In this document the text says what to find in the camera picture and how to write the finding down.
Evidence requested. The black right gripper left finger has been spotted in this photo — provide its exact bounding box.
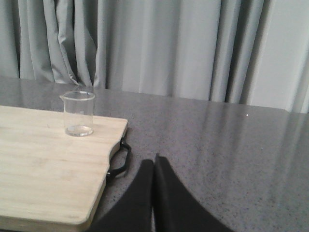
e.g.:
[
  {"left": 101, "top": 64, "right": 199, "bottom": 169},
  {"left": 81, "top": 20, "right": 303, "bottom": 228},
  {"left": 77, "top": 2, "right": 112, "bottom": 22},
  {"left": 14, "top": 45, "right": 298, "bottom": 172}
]
[{"left": 90, "top": 159, "right": 154, "bottom": 232}]

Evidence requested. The grey curtain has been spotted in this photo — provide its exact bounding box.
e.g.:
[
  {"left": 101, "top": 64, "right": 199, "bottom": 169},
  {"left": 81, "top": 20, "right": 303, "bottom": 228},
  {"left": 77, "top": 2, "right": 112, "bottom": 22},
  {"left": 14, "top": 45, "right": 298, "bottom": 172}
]
[{"left": 0, "top": 0, "right": 271, "bottom": 104}]

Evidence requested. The wooden cutting board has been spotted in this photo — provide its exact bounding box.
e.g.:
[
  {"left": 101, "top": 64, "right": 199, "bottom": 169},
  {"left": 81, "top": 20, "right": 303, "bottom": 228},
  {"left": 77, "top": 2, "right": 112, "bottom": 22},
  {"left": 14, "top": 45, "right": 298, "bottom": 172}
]
[{"left": 0, "top": 106, "right": 128, "bottom": 232}]

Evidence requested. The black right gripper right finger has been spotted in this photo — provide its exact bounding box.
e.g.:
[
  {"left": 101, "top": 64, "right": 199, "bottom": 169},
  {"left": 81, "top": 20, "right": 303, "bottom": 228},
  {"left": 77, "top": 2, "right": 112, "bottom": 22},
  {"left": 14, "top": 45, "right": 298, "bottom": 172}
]
[{"left": 154, "top": 155, "right": 232, "bottom": 232}]

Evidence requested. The black cutting board handle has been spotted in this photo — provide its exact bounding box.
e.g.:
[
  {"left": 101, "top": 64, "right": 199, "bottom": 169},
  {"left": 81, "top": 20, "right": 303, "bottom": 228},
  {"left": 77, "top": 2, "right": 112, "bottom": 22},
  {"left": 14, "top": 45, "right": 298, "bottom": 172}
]
[{"left": 107, "top": 138, "right": 132, "bottom": 181}]

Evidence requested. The small glass beaker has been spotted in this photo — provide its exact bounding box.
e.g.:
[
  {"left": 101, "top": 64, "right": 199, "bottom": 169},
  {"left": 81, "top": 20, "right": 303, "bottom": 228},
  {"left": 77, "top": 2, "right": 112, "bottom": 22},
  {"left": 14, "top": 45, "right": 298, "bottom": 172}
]
[{"left": 60, "top": 90, "right": 96, "bottom": 137}]

